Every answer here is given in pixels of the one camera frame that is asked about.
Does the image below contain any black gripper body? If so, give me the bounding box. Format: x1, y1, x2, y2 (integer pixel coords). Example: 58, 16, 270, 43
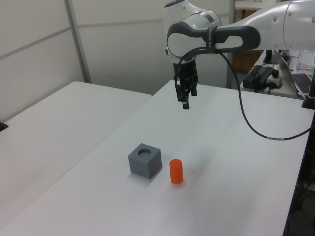
173, 59, 199, 86

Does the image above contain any orange cylinder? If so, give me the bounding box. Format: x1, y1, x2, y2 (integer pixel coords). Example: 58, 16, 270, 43
169, 159, 184, 184

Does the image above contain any grey block with round hole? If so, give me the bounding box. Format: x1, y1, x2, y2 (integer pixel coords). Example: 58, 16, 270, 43
127, 143, 162, 179

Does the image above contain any black power supply box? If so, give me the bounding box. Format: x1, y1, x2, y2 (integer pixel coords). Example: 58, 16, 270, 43
243, 65, 274, 93

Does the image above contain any white power strip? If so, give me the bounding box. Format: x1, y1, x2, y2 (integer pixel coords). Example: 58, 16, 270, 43
265, 70, 284, 89

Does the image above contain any silver laptop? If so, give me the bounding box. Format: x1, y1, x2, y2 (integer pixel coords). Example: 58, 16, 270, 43
273, 49, 315, 97

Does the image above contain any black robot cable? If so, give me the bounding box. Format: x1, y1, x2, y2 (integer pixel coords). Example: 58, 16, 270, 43
174, 47, 311, 142

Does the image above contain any grey partition post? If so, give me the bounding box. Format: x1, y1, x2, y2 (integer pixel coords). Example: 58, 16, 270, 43
226, 0, 237, 89
64, 0, 92, 84

